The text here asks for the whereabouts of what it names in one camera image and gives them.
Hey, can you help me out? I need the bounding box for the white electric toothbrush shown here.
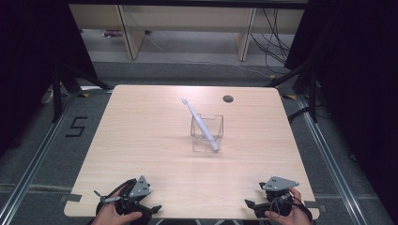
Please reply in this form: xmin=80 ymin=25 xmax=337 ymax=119
xmin=180 ymin=97 xmax=220 ymax=152

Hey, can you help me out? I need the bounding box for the small purple object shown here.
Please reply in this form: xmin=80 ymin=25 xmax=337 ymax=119
xmin=102 ymin=29 xmax=124 ymax=39

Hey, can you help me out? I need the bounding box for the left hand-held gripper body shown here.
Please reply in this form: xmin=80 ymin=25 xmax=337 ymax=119
xmin=93 ymin=174 xmax=154 ymax=225

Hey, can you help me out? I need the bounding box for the bundle of black cables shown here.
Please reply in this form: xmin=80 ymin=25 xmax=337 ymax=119
xmin=249 ymin=7 xmax=293 ymax=75

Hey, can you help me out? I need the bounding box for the black floor cable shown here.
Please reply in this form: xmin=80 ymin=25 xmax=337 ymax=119
xmin=286 ymin=104 xmax=327 ymax=124

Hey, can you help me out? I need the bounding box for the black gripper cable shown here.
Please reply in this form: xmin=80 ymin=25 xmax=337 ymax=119
xmin=269 ymin=194 xmax=314 ymax=223
xmin=95 ymin=177 xmax=139 ymax=217

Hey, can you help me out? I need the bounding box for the person's right hand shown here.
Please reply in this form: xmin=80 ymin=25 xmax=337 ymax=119
xmin=264 ymin=187 xmax=312 ymax=225

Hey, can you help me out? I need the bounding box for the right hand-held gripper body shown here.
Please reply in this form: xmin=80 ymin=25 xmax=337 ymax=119
xmin=258 ymin=175 xmax=300 ymax=219

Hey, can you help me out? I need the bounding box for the black metal stand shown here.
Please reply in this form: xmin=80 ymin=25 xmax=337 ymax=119
xmin=51 ymin=61 xmax=115 ymax=124
xmin=265 ymin=61 xmax=319 ymax=124

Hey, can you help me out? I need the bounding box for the person's left hand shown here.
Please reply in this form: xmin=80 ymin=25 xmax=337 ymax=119
xmin=90 ymin=191 xmax=145 ymax=225

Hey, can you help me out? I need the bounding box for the aluminium floor rail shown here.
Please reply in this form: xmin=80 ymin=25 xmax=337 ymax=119
xmin=0 ymin=92 xmax=79 ymax=225
xmin=295 ymin=93 xmax=368 ymax=225

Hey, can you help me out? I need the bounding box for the beige wooden shelf unit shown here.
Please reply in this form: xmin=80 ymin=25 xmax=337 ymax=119
xmin=69 ymin=3 xmax=306 ymax=62

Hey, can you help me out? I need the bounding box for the clear plastic container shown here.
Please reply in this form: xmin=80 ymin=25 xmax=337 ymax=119
xmin=190 ymin=113 xmax=225 ymax=154

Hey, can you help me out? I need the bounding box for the black curtain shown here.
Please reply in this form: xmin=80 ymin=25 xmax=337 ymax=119
xmin=283 ymin=0 xmax=398 ymax=217
xmin=0 ymin=0 xmax=99 ymax=158

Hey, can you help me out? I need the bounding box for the grey tape strip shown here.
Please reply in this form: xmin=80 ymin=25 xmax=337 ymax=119
xmin=59 ymin=193 xmax=84 ymax=203
xmin=303 ymin=201 xmax=329 ymax=214

